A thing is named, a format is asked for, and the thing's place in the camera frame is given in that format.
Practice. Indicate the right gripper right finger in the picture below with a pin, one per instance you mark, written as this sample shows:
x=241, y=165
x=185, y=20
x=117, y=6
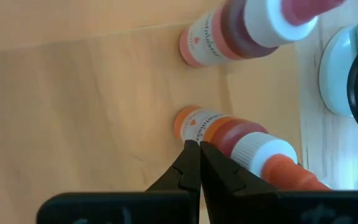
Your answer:
x=259, y=208

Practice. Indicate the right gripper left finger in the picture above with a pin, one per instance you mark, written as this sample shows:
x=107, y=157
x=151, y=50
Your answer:
x=166, y=208

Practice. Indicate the orange cap food coloring bottle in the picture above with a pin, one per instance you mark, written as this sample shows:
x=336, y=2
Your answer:
x=247, y=143

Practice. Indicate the pink cap food coloring bottle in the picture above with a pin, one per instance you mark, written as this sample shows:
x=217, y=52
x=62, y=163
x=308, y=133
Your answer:
x=244, y=31

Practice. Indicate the white spot lamp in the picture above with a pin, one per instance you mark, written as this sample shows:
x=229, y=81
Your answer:
x=337, y=71

